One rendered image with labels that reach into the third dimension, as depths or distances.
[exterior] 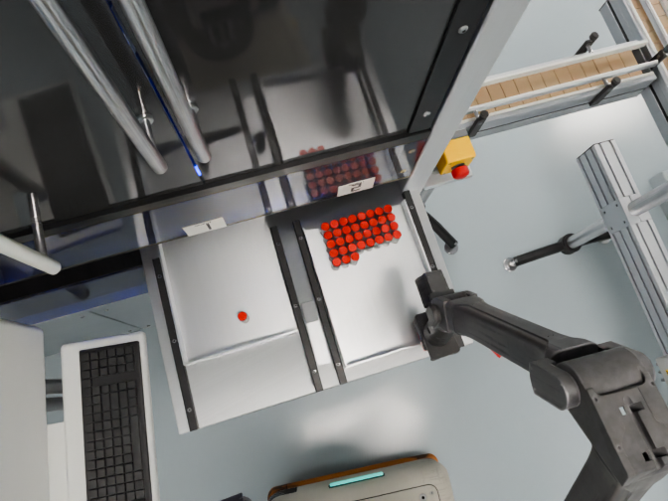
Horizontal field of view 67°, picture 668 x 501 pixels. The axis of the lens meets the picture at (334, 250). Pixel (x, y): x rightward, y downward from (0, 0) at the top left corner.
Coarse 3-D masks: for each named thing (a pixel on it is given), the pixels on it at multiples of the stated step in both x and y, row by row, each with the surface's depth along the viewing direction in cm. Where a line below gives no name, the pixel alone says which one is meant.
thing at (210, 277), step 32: (256, 224) 124; (160, 256) 118; (192, 256) 121; (224, 256) 122; (256, 256) 122; (192, 288) 119; (224, 288) 120; (256, 288) 120; (192, 320) 118; (224, 320) 118; (256, 320) 118; (288, 320) 119; (192, 352) 116; (224, 352) 113
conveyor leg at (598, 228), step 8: (664, 184) 149; (648, 192) 157; (656, 192) 152; (664, 192) 149; (640, 200) 160; (648, 200) 156; (656, 200) 153; (664, 200) 152; (632, 208) 164; (640, 208) 161; (648, 208) 159; (592, 224) 187; (600, 224) 181; (584, 232) 192; (592, 232) 187; (600, 232) 184; (568, 240) 205; (576, 240) 199; (584, 240) 194
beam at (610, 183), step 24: (600, 144) 171; (600, 168) 172; (624, 168) 170; (600, 192) 174; (624, 192) 167; (624, 216) 166; (648, 216) 166; (624, 240) 170; (648, 240) 163; (624, 264) 173; (648, 264) 162; (648, 288) 164; (648, 312) 168
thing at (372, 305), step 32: (320, 256) 123; (384, 256) 124; (416, 256) 124; (320, 288) 121; (352, 288) 121; (384, 288) 122; (416, 288) 122; (352, 320) 119; (384, 320) 120; (352, 352) 117; (384, 352) 118
